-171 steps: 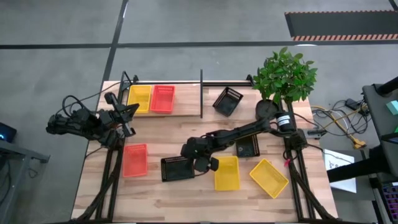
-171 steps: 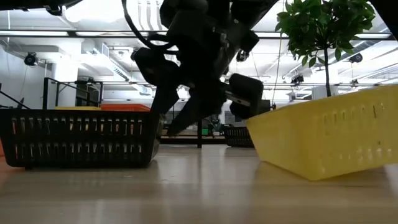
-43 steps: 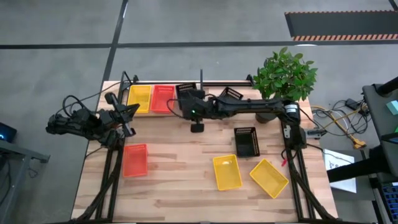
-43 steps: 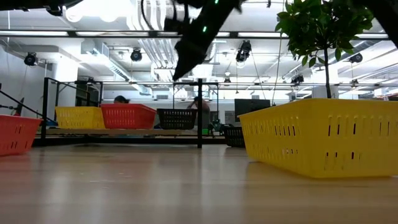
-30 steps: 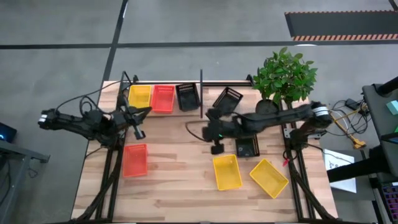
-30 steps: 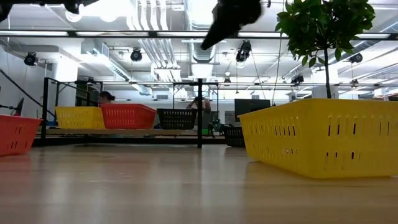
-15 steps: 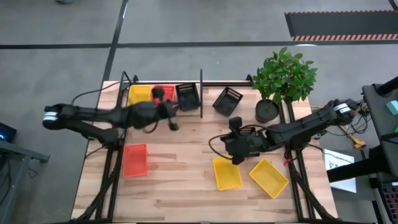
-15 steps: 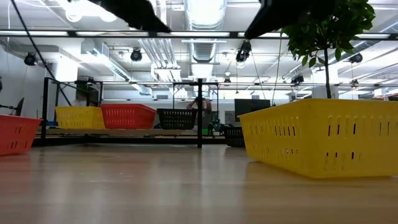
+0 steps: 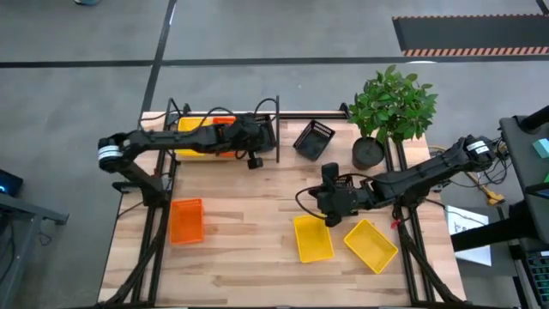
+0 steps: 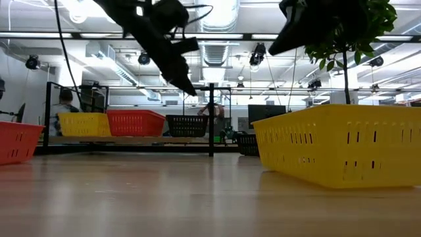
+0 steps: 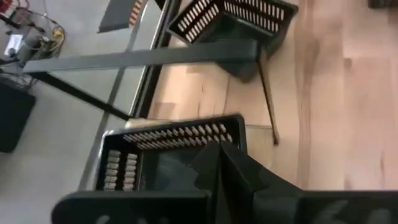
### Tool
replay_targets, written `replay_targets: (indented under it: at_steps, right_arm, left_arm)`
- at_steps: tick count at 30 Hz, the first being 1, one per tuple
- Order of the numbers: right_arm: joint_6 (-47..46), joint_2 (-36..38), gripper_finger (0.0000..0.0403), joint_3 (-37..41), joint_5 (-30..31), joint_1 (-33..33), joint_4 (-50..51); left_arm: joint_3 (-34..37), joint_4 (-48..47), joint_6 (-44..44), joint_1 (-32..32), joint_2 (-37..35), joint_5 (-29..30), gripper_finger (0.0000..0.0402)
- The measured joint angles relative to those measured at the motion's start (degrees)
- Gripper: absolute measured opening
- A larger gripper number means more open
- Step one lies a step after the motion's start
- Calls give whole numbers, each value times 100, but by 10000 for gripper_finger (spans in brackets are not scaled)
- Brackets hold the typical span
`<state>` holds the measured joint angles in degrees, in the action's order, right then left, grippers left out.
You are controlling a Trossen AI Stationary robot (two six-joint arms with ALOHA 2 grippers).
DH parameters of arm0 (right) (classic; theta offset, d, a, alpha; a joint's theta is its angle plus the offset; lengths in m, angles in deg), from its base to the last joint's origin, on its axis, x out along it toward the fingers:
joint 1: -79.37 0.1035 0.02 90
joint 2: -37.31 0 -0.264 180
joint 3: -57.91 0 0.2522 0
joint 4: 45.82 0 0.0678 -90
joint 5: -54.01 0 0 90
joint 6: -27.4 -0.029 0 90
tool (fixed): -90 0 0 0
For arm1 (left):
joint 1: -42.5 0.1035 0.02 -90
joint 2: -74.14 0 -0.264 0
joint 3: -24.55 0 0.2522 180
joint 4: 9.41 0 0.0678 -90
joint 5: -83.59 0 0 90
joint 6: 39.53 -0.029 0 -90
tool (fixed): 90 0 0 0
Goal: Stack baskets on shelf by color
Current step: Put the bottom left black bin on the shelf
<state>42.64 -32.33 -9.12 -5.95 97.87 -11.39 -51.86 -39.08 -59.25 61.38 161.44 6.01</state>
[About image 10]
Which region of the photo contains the black ceiling spotlight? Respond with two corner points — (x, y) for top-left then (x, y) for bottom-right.
(25, 54), (41, 70)
(368, 55), (385, 68)
(248, 41), (267, 66)
(137, 51), (152, 66)

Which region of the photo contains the orange plastic basket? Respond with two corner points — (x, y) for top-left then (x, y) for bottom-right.
(0, 120), (45, 166)
(106, 109), (166, 138)

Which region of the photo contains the black monitor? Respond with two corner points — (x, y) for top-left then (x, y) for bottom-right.
(247, 104), (287, 130)

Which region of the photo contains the yellow plastic basket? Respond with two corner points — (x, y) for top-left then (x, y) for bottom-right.
(57, 112), (112, 138)
(251, 103), (421, 190)

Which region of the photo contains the silver ventilation duct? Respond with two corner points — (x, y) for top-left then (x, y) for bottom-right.
(196, 0), (241, 85)

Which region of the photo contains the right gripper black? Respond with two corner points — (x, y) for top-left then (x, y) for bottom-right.
(268, 0), (339, 57)

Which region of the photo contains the green potted plant black pot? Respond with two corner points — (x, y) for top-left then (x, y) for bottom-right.
(304, 0), (399, 106)

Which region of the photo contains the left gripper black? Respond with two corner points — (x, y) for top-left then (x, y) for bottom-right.
(123, 14), (199, 97)

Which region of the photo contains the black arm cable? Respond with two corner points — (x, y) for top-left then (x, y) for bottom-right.
(53, 0), (86, 105)

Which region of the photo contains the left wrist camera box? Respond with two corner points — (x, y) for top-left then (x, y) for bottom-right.
(170, 36), (201, 55)

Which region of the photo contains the wooden shelf black frame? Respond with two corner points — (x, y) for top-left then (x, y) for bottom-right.
(34, 81), (241, 158)

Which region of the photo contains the black plastic basket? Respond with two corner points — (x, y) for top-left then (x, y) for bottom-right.
(235, 132), (261, 157)
(164, 114), (210, 138)

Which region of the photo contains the person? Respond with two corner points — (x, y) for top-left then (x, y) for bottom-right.
(196, 101), (226, 134)
(48, 88), (82, 138)

